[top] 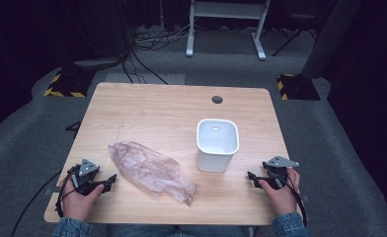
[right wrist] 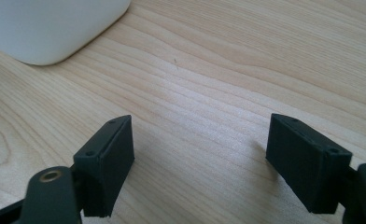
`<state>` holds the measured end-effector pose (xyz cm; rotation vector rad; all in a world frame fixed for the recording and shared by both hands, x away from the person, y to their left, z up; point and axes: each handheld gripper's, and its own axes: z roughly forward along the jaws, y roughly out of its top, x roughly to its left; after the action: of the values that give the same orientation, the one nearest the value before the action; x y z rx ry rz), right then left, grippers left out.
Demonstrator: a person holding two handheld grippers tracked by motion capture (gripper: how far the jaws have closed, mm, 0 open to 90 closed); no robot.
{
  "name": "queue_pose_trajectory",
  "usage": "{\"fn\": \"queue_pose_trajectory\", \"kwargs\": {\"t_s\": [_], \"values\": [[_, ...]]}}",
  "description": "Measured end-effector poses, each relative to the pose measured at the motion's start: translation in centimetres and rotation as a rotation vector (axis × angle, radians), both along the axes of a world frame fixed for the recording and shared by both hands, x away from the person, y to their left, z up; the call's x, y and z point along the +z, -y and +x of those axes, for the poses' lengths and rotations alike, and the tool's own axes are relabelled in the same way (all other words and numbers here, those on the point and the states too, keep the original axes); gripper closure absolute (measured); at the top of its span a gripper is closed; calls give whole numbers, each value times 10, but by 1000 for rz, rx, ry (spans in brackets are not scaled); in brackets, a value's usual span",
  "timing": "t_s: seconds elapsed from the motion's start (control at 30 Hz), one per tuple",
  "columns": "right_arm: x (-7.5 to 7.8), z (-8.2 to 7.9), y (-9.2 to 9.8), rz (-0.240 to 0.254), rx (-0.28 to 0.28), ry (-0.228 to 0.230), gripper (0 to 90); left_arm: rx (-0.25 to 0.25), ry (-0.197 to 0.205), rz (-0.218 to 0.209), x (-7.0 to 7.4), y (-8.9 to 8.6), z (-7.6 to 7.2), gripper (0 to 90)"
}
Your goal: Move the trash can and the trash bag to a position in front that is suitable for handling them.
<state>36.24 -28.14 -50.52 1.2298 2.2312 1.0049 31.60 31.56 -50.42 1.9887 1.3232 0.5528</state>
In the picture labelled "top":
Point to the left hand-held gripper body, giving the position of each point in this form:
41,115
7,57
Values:
87,173

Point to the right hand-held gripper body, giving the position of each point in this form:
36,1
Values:
278,173

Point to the translucent pink plastic bag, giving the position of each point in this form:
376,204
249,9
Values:
150,171

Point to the white plastic bin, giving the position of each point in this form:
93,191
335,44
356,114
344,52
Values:
217,144

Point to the person's right hand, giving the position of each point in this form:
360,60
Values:
283,197

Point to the person's left hand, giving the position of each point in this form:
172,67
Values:
78,204

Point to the black yellow striped stand base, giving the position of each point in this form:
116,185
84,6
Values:
69,84
298,87

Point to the grey round stand base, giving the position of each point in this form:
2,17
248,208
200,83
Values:
99,62

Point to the black tripod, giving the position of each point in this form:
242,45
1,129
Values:
293,38

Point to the grey slanted column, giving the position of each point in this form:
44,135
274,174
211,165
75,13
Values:
329,39

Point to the black triangular bracket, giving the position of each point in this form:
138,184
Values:
74,126

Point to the white desk frame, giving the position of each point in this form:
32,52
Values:
226,10

